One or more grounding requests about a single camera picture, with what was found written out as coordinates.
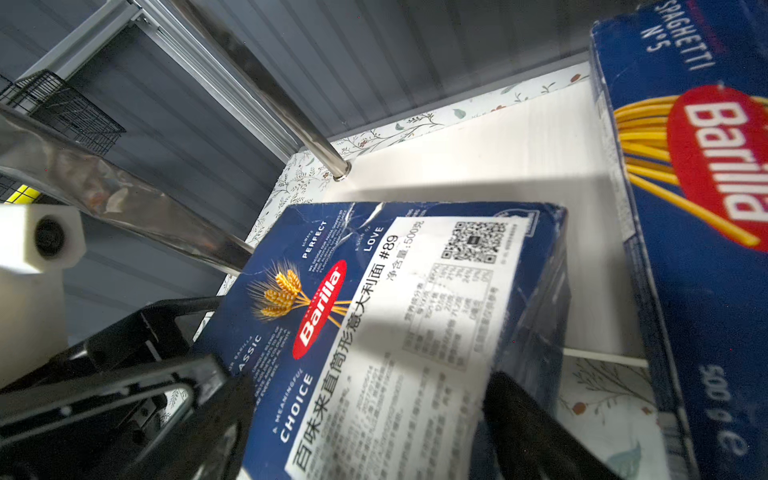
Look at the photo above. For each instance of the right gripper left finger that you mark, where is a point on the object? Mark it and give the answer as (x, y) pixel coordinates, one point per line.
(206, 439)

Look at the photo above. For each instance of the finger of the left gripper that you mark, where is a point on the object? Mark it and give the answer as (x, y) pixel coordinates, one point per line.
(42, 409)
(145, 336)

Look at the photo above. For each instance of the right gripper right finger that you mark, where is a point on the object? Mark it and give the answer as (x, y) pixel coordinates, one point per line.
(528, 442)

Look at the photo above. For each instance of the blue Barilla pasta box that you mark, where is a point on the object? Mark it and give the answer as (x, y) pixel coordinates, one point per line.
(370, 332)

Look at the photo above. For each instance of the yellow green brush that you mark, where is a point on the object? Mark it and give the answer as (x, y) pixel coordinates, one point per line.
(23, 195)

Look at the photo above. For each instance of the black wire basket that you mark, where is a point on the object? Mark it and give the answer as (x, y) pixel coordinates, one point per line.
(53, 139)

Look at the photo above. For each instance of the white two-tier shelf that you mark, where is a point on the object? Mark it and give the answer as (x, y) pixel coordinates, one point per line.
(428, 100)

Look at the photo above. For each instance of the blue Barilla spaghetti box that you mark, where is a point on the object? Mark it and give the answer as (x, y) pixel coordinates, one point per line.
(681, 93)

